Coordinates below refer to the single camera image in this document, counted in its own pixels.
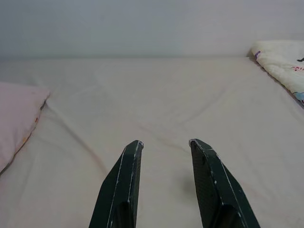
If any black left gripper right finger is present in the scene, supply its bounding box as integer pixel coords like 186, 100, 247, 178
189, 138, 261, 228

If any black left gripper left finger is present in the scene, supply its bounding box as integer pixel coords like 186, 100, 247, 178
89, 139, 145, 228

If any pink patterned pillow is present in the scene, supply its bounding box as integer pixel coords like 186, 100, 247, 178
0, 82, 50, 176

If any cream cartoon print quilt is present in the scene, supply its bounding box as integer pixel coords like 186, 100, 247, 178
248, 40, 304, 106

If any mattress with white sheet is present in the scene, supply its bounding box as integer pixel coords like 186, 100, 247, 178
0, 56, 304, 228

